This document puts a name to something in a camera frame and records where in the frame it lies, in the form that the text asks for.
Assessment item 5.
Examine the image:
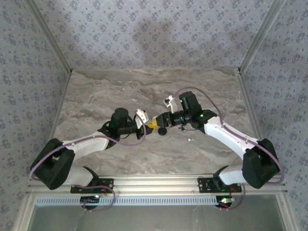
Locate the aluminium frame post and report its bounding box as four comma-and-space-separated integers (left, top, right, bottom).
24, 0, 73, 73
238, 0, 287, 73

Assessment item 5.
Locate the black left controller board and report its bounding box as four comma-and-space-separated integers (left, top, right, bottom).
80, 195, 101, 210

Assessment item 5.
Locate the black controller board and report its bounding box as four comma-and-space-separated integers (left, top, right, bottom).
216, 195, 236, 209
80, 195, 101, 210

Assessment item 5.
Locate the grey slotted cable duct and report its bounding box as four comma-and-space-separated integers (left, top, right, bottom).
35, 194, 232, 206

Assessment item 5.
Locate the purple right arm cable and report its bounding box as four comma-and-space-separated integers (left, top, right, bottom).
174, 86, 286, 212

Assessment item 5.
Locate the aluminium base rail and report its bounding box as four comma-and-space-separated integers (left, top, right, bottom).
26, 173, 288, 196

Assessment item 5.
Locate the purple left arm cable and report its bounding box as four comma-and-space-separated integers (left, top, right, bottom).
28, 119, 147, 212

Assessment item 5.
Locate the black right controller board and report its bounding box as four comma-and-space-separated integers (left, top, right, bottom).
216, 195, 236, 209

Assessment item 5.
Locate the aluminium table side rail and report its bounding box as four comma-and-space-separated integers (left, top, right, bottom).
47, 69, 73, 145
237, 68, 288, 192

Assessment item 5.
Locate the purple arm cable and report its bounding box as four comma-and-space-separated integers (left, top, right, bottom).
174, 86, 286, 212
28, 119, 147, 212

